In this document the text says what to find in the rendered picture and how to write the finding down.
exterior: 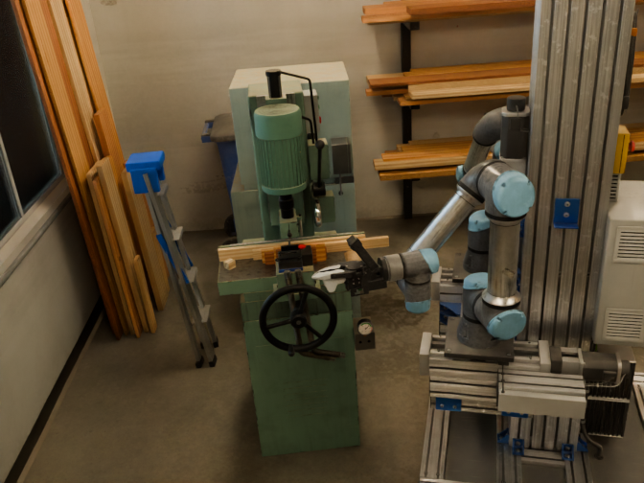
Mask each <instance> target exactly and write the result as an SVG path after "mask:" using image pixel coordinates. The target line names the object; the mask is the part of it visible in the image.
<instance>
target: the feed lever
mask: <svg viewBox="0 0 644 483"><path fill-rule="evenodd" d="M315 147H316V148H317V149H318V164H317V182H313V183H312V191H313V196H314V197H316V196H325V195H326V188H325V182H324V181H323V182H321V156H322V149H323V148H324V147H325V143H324V141H322V140H317V141H316V142H315Z"/></svg>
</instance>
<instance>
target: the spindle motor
mask: <svg viewBox="0 0 644 483"><path fill-rule="evenodd" d="M254 124H255V131H256V139H257V148H258V155H259V164H260V173H261V180H262V189H263V191H264V192H265V193H267V194H270V195H275V196H285V195H292V194H296V193H299V192H301V191H303V190H305V189H306V188H307V186H308V182H307V172H306V160H305V149H304V137H303V125H302V114H301V109H300V107H299V106H298V105H295V104H290V103H276V104H270V105H265V106H262V107H259V108H257V109H256V110H255V112H254Z"/></svg>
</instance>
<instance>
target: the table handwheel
mask: <svg viewBox="0 0 644 483"><path fill-rule="evenodd" d="M292 292H304V295H303V298H302V302H301V301H300V300H297V301H295V303H296V304H295V305H296V306H295V307H294V309H293V311H292V313H291V314H290V319H288V320H284V321H281V322H277V323H273V324H270V325H267V324H266V316H267V312H268V310H269V308H270V306H271V305H272V304H273V303H274V302H275V301H276V300H277V299H278V298H280V297H282V296H283V295H286V294H288V293H292ZM309 293H311V294H313V295H316V296H317V297H319V298H320V299H322V300H323V301H324V302H325V304H326V305H327V307H328V309H329V312H330V323H329V326H328V328H327V330H326V331H325V332H324V333H323V334H321V333H319V332H318V331H316V330H315V329H314V328H313V327H312V326H310V325H309V324H308V323H307V316H306V313H305V312H304V307H305V304H306V301H307V297H308V294H309ZM287 324H291V326H292V327H293V328H295V329H301V328H304V327H305V328H307V329H308V330H309V331H311V332H312V333H313V334H315V335H316V336H317V337H318V338H317V339H315V340H314V341H313V342H310V343H307V344H302V345H293V348H294V352H295V353H300V352H306V351H310V350H313V349H315V348H317V347H319V346H321V345H322V344H324V343H325V342H326V341H327V340H328V339H329V338H330V337H331V336H332V334H333V333H334V330H335V327H336V324H337V310H336V306H335V304H334V301H333V300H332V298H331V297H330V296H329V295H328V294H327V293H326V292H324V291H323V290H321V289H320V288H318V287H314V286H310V285H302V284H297V285H290V286H286V287H281V288H279V289H277V290H276V291H274V292H273V293H272V294H270V295H269V296H268V297H267V298H266V300H265V301H264V303H263V305H262V307H261V310H260V314H259V325H260V329H261V331H262V334H263V335H264V337H265V339H266V340H267V341H268V342H269V343H270V344H272V345H273V346H275V347H276V348H278V349H281V350H284V351H287V352H288V345H290V344H287V343H285V342H282V341H280V340H278V339H277V338H276V337H274V336H273V335H272V333H271V332H270V331H269V329H273V328H276V327H280V326H284V325H287Z"/></svg>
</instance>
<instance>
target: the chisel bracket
mask: <svg viewBox="0 0 644 483"><path fill-rule="evenodd" d="M293 211H294V217H293V218H282V217H281V210H279V222H280V231H281V239H291V238H298V237H299V234H298V233H299V229H298V225H299V224H298V222H297V217H296V210H295V208H293ZM288 230H290V233H291V234H292V237H291V238H289V237H288Z"/></svg>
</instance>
